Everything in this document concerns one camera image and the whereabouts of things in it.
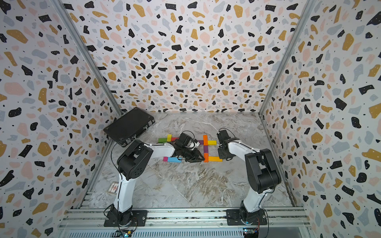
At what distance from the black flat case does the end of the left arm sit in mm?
411

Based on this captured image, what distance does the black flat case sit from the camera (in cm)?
102

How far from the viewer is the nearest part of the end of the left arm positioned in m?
0.87
